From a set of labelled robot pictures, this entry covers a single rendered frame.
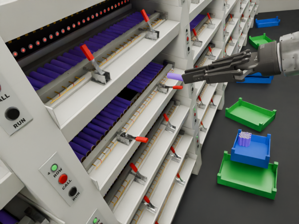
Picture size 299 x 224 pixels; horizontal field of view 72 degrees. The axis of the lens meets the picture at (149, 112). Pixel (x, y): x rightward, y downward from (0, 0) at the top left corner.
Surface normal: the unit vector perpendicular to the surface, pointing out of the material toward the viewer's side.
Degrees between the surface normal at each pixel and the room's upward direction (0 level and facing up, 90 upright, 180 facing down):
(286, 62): 90
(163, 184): 15
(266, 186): 0
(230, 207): 0
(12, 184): 105
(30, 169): 90
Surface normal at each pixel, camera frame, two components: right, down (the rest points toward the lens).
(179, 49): -0.45, 0.61
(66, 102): 0.03, -0.72
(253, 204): -0.21, -0.78
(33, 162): 0.87, 0.14
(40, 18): 0.89, 0.33
